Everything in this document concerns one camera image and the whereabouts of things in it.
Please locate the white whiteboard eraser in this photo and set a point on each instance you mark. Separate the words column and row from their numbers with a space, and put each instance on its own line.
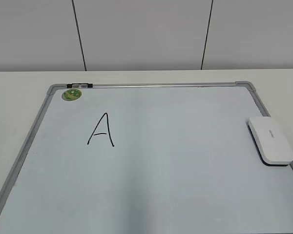
column 271, row 142

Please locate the green round magnet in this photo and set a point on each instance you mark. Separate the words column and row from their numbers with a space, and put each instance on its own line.
column 71, row 94

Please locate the white board with grey frame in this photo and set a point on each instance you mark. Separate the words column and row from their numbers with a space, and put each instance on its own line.
column 147, row 159

